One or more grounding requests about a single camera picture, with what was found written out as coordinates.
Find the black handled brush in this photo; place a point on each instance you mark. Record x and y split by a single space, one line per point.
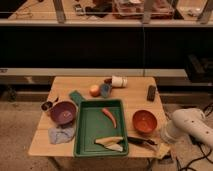
160 149

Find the green sponge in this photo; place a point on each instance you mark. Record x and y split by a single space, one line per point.
76 97

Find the white can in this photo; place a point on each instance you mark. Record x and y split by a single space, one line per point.
119 82

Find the wooden table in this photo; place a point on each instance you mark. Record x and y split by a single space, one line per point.
133 98

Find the orange carrot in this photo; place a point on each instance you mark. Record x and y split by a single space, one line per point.
107 113

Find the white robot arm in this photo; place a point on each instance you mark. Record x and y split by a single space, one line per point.
187 121

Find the small metal scoop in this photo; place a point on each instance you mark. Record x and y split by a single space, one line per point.
48 104

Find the blue small cup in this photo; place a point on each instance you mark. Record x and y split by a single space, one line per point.
105 90

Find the orange fruit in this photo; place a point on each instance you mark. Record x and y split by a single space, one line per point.
94 90

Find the green plastic tray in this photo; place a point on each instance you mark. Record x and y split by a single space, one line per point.
92 124

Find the red bowl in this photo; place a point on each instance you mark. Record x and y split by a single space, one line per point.
144 121

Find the grey cloth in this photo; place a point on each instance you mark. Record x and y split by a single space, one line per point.
59 135

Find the black rectangular block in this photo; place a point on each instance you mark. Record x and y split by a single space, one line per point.
151 93

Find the purple bowl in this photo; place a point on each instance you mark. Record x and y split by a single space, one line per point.
63 112

